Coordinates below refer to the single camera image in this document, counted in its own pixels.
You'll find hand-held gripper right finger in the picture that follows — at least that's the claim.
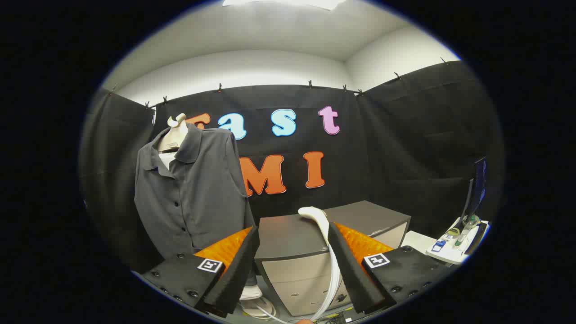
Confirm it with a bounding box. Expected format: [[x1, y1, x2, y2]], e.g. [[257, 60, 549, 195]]
[[327, 220, 454, 315]]

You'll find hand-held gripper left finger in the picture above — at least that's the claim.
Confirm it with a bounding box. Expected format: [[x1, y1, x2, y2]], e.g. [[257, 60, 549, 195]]
[[139, 225, 261, 318]]

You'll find grey button-up shirt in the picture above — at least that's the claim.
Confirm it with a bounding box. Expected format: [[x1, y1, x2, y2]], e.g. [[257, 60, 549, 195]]
[[134, 122, 255, 261]]

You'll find white stand base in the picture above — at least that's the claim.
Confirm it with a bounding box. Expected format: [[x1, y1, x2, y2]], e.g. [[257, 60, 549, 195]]
[[238, 283, 270, 319]]

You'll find grey cabinet with dark side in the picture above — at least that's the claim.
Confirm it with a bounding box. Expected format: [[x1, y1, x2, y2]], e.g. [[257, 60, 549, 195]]
[[254, 214, 356, 316]]

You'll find white low furniture panel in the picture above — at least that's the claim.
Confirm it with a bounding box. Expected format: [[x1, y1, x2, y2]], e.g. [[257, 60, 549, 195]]
[[400, 231, 438, 255]]

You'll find white side table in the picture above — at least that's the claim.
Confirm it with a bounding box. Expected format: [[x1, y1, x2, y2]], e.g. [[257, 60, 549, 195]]
[[427, 218, 491, 265]]

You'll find clear green bottle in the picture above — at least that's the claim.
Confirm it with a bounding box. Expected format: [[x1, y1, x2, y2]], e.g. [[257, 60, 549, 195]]
[[454, 215, 480, 247]]

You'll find black backdrop cloth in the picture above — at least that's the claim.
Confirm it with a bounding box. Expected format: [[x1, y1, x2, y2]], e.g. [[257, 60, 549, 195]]
[[80, 61, 504, 270]]

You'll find cream white mannequin torso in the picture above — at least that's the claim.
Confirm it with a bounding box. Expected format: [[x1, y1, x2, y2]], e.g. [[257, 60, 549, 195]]
[[157, 112, 189, 171]]

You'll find dark computer monitor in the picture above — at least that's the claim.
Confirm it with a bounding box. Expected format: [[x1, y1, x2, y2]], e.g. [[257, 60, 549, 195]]
[[460, 156, 488, 223]]

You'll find ceiling light panel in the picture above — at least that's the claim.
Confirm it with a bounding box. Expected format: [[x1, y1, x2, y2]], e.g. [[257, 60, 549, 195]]
[[222, 0, 347, 11]]

